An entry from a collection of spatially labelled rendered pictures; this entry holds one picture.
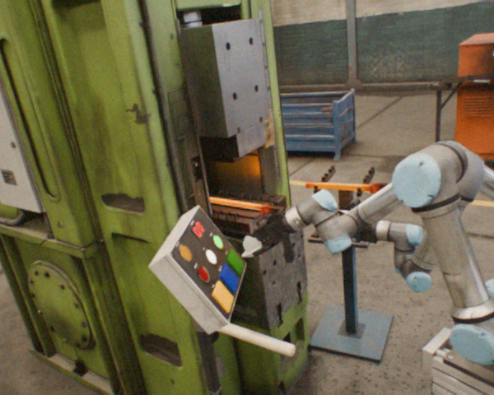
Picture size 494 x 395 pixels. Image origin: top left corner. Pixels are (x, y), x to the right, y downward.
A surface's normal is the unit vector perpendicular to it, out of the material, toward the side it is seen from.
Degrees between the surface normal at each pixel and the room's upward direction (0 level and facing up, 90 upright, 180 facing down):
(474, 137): 91
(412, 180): 83
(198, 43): 90
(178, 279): 90
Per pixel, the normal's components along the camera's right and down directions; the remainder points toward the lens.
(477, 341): -0.69, 0.47
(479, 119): -0.55, 0.39
